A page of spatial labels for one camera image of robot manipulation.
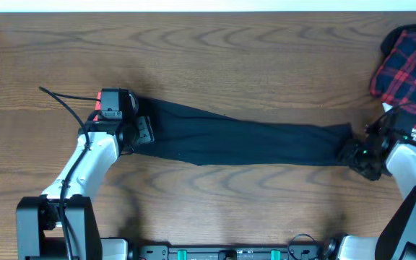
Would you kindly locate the black mounting rail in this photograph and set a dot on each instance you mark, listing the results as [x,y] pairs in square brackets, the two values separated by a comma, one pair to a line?
[301,250]

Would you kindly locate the red navy plaid garment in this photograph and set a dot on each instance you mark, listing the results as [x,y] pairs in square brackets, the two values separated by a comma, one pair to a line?
[394,82]

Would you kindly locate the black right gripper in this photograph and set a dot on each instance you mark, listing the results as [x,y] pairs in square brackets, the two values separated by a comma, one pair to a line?
[349,154]

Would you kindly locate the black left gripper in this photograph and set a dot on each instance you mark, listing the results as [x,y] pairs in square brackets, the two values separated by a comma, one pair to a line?
[145,130]

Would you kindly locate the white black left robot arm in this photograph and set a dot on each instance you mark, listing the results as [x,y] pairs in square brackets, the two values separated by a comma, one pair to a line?
[60,223]

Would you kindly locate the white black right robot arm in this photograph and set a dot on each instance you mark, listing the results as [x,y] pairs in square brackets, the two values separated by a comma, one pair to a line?
[391,152]

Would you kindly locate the black leggings red waistband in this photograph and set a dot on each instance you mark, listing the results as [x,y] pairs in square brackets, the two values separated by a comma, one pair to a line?
[199,137]

